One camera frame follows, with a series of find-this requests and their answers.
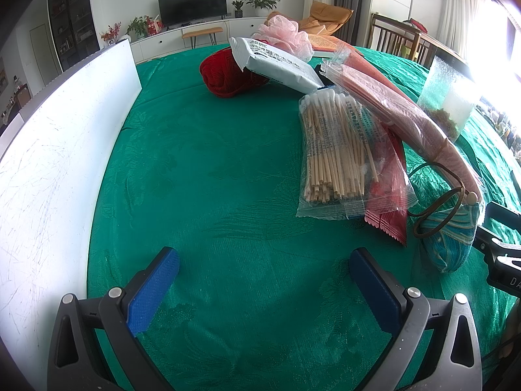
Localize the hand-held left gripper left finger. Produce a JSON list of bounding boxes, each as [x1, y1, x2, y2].
[[47, 246, 180, 391]]

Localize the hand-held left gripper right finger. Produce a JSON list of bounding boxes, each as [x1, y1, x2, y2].
[[349, 247, 483, 391]]

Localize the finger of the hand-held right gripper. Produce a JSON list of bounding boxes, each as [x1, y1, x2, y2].
[[484, 201, 521, 235]]

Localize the blue packaged cloth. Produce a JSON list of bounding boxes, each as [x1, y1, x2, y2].
[[419, 201, 487, 273]]

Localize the white wet wipes pack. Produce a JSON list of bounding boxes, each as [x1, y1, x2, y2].
[[229, 36, 326, 94]]

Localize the red foil sachets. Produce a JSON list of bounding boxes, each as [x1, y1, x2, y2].
[[364, 128, 409, 247]]

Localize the pile of cluttered items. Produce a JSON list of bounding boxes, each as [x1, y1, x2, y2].
[[480, 102, 521, 151]]

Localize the clear plastic jar black lid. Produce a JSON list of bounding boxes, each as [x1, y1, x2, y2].
[[417, 43, 485, 139]]

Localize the green satin tablecloth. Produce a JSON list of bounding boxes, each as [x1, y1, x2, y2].
[[87, 43, 521, 391]]

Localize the cotton swab pack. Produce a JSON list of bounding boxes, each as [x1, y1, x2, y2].
[[296, 90, 418, 218]]

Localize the white board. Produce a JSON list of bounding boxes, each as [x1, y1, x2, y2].
[[0, 38, 143, 359]]

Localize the pink long plastic-wrapped packet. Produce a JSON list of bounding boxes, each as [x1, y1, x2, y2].
[[321, 45, 485, 206]]

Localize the wooden slatted chair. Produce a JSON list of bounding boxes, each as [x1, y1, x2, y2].
[[368, 13, 424, 62]]

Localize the white curtain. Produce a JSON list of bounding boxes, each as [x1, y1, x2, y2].
[[442, 0, 495, 50]]

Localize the red yarn ball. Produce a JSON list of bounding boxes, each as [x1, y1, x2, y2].
[[199, 45, 271, 98]]

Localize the white television cabinet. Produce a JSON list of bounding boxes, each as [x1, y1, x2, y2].
[[130, 16, 269, 64]]

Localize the orange flat box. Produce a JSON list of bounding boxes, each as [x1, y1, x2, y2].
[[307, 33, 363, 55]]

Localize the red flower vase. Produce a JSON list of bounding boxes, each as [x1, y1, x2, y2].
[[100, 22, 123, 45]]

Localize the wooden stool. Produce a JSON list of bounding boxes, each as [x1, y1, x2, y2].
[[182, 26, 224, 50]]

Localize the bushy green potted plant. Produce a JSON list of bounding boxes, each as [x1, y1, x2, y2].
[[126, 15, 153, 40]]

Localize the orange lounge chair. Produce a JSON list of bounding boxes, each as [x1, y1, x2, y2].
[[266, 1, 354, 37]]

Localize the pink mesh bath pouf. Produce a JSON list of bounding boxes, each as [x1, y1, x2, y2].
[[252, 15, 314, 60]]

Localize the dark display cabinet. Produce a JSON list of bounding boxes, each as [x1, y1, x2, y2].
[[47, 0, 102, 72]]

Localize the black television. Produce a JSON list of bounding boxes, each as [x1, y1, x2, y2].
[[157, 0, 228, 28]]

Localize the large green potted plant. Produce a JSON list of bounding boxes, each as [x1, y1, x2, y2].
[[245, 0, 281, 18]]

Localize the brown cord loop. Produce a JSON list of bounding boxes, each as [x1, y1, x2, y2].
[[407, 162, 475, 238]]

